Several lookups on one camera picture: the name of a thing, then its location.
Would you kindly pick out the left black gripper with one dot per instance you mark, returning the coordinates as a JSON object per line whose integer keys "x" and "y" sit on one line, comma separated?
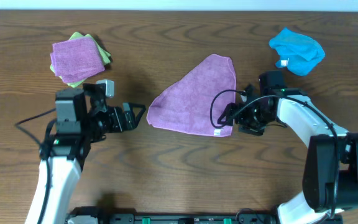
{"x": 128, "y": 115}

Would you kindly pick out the purple microfibre cloth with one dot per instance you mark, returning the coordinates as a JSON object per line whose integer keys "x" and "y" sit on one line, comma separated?
{"x": 193, "y": 104}

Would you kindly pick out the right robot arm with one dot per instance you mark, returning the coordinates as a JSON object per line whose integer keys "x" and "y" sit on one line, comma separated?
{"x": 330, "y": 177}

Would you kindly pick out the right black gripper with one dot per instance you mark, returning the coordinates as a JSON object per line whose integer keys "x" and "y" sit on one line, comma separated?
{"x": 234, "y": 115}

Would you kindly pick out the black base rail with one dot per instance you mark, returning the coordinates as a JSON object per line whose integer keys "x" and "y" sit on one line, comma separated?
{"x": 98, "y": 215}

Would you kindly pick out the crumpled blue cloth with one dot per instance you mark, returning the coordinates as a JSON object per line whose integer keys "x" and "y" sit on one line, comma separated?
{"x": 297, "y": 52}

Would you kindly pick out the folded purple cloth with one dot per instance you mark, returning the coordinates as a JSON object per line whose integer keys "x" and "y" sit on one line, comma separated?
{"x": 77, "y": 59}

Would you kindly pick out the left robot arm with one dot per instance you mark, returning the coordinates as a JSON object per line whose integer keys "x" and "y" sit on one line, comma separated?
{"x": 83, "y": 118}

